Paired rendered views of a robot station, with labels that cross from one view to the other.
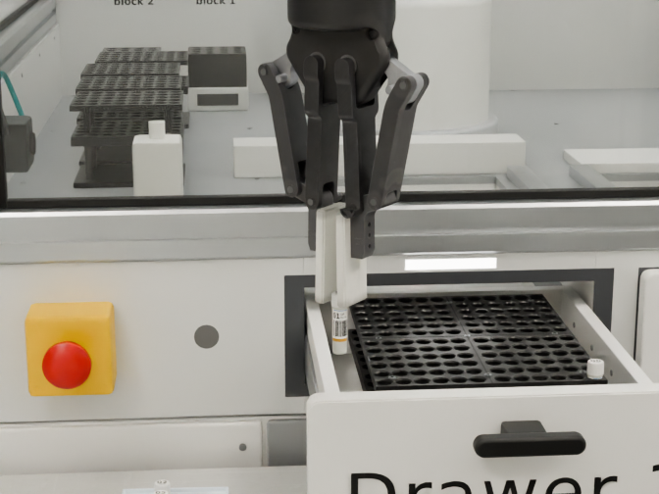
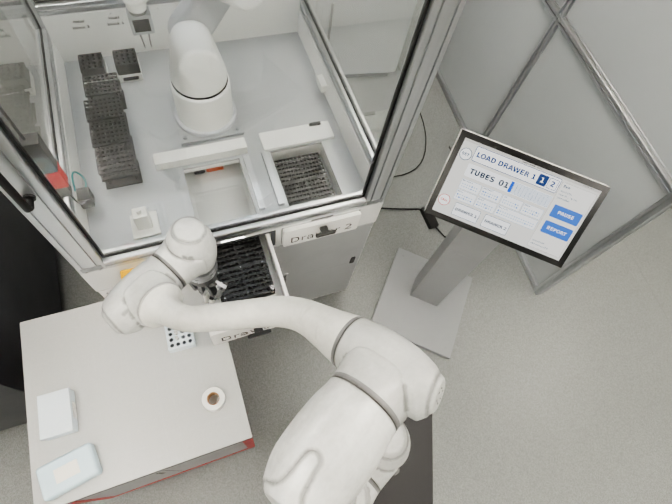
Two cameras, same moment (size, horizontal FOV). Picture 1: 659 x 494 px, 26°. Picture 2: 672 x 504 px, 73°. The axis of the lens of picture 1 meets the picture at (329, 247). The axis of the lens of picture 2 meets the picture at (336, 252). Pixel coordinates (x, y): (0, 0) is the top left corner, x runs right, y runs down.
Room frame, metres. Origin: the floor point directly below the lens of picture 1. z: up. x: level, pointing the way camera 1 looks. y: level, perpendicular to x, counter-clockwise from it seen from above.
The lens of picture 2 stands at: (0.48, -0.09, 2.32)
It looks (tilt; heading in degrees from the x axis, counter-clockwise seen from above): 63 degrees down; 330
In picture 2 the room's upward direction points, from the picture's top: 16 degrees clockwise
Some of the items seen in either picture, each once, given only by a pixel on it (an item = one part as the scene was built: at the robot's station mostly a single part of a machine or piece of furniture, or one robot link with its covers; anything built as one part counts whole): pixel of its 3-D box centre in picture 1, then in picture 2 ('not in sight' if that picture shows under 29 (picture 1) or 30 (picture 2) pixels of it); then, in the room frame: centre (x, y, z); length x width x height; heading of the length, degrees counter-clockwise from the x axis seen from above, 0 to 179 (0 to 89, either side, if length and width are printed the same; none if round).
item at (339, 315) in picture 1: (339, 322); not in sight; (0.99, -0.01, 0.95); 0.01 x 0.01 x 0.05
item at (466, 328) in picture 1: (466, 371); (241, 270); (1.12, -0.11, 0.87); 0.22 x 0.18 x 0.06; 5
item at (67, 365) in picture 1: (67, 363); not in sight; (1.12, 0.22, 0.88); 0.04 x 0.03 x 0.04; 95
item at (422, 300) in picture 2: not in sight; (454, 264); (1.11, -1.06, 0.51); 0.50 x 0.45 x 1.02; 143
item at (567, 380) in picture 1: (489, 382); (248, 294); (1.01, -0.12, 0.90); 0.18 x 0.02 x 0.01; 95
